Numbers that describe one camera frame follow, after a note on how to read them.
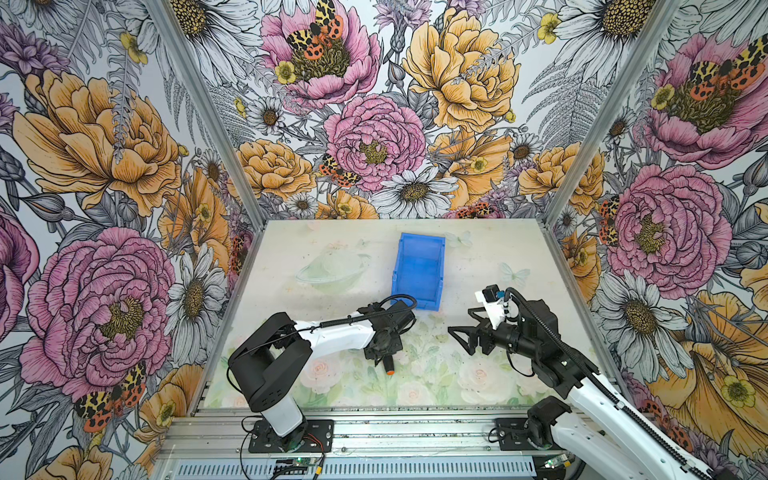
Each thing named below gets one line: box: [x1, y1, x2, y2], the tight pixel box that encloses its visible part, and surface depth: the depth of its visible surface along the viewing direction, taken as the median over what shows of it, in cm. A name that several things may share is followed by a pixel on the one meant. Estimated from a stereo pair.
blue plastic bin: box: [390, 233, 446, 312], surface depth 108 cm
